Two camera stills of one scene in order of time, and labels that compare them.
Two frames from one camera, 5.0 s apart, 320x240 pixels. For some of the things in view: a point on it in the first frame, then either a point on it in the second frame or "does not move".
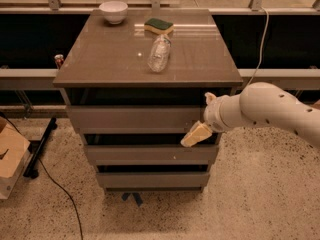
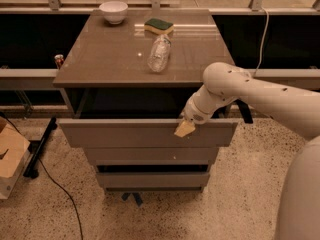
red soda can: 59,60 does not move
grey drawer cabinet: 133,90 does not move
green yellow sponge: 157,25 does not move
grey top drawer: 132,119 to 143,133
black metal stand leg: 31,169 does not move
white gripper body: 211,114 to 192,114
